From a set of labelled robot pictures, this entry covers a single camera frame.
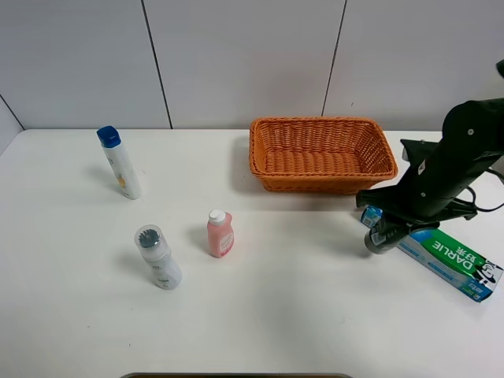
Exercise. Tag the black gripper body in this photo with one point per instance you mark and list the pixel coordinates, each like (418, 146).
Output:
(426, 193)

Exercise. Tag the black face wash tube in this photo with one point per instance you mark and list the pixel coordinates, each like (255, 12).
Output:
(385, 235)

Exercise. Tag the green blue toothpaste box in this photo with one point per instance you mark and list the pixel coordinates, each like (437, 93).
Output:
(463, 268)

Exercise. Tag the orange wicker basket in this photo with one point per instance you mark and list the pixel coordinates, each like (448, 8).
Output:
(331, 155)

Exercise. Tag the pink bottle white cap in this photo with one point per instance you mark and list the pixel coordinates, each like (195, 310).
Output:
(220, 232)

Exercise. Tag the white bottle clear brush cap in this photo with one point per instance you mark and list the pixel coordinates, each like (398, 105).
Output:
(157, 253)

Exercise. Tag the white bottle blue cap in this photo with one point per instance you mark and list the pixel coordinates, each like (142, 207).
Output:
(119, 162)

